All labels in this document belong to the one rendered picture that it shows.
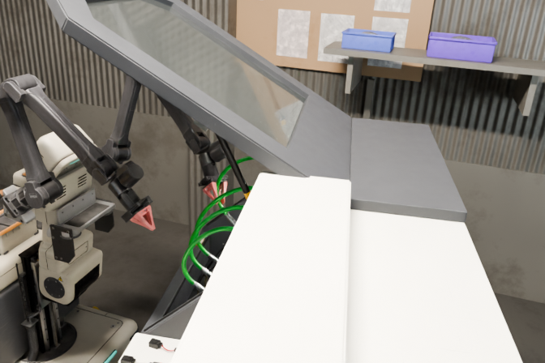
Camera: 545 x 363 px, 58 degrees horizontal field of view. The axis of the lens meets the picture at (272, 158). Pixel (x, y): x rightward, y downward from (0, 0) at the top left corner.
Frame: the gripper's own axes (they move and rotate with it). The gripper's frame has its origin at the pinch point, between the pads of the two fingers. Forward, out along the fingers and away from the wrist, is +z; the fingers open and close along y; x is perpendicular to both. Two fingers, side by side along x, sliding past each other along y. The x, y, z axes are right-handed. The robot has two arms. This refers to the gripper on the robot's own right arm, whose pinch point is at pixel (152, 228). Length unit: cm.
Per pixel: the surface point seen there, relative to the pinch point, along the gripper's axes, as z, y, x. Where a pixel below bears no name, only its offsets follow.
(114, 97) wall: -105, -132, 179
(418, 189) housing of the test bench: 36, 77, 7
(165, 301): 22.0, -13.4, -3.5
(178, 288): 22.0, -13.7, 5.1
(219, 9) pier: -87, -11, 170
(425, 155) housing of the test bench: 35, 76, 33
